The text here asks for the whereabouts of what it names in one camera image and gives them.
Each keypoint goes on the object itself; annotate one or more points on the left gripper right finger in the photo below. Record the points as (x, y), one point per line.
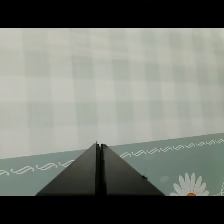
(123, 180)

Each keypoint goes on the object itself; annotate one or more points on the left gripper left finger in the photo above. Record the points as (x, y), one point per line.
(80, 180)

